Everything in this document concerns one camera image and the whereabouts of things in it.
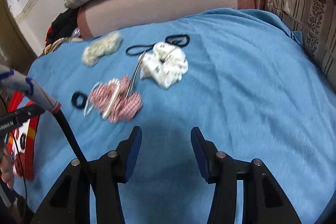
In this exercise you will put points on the white polka dot scrunchie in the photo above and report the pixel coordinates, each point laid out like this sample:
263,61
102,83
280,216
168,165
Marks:
166,65

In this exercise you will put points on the wooden glass door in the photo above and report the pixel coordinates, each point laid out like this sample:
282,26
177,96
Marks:
15,51

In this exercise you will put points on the silver hair clip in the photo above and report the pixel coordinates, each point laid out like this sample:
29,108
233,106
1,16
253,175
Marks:
134,75

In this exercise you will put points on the cream polka dot scrunchie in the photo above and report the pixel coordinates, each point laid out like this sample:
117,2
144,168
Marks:
102,46

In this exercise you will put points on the red polka dot scrunchie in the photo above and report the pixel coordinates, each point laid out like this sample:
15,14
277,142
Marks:
19,164

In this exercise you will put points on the striped floral pillow right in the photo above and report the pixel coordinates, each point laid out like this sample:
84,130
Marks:
316,20

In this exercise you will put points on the blue towel blanket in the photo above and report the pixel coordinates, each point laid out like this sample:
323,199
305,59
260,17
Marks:
250,88

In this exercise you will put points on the red white jewelry box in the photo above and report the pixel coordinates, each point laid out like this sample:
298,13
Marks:
22,140

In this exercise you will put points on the red gingham scrunchie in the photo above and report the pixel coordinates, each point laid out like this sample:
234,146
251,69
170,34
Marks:
111,102

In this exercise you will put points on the person's left hand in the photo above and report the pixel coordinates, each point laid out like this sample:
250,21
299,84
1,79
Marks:
7,175

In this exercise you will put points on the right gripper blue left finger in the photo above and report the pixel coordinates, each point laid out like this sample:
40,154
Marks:
69,198

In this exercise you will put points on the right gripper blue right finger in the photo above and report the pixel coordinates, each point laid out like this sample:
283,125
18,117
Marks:
264,200

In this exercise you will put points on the dark clothes pile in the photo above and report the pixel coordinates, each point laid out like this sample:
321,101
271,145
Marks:
62,26

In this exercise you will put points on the red box lid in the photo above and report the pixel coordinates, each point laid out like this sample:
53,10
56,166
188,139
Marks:
15,101

